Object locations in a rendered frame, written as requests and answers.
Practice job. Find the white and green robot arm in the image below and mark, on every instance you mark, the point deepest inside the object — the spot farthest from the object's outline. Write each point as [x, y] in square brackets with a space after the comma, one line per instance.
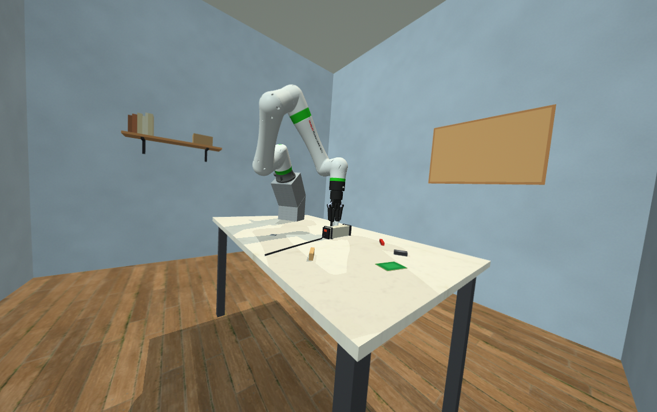
[270, 157]

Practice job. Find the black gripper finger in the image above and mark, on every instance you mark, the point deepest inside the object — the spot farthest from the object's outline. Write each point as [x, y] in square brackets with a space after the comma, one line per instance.
[331, 213]
[338, 213]

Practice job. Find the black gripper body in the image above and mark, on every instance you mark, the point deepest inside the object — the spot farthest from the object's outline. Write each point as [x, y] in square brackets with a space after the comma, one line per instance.
[336, 197]

